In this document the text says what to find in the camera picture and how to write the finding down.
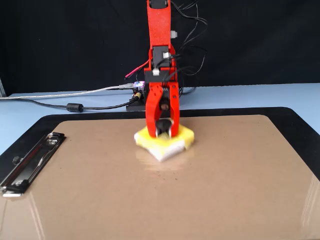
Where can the controller board with pink LED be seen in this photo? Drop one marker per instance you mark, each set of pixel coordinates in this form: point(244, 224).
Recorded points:
point(139, 85)

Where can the grey metal frame post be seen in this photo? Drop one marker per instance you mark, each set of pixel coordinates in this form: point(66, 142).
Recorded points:
point(2, 87)

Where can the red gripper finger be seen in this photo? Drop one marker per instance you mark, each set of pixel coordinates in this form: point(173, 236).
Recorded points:
point(152, 110)
point(174, 107)

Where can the black rubber mat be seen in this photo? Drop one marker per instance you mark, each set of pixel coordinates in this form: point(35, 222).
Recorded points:
point(295, 120)

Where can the brown glossy clipboard board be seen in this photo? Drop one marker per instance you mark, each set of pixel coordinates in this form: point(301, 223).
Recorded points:
point(160, 200)

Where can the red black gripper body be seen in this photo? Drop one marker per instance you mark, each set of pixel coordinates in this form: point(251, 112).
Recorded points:
point(157, 76)

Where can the black metal clipboard clip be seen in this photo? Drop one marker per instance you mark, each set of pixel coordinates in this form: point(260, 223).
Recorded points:
point(30, 166)

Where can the yellow white sponge with knob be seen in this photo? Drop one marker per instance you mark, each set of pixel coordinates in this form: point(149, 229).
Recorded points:
point(150, 143)

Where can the black backdrop cloth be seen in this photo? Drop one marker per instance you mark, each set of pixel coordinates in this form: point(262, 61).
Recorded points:
point(50, 37)

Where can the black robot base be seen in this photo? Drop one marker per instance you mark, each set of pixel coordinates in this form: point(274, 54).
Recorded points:
point(135, 107)

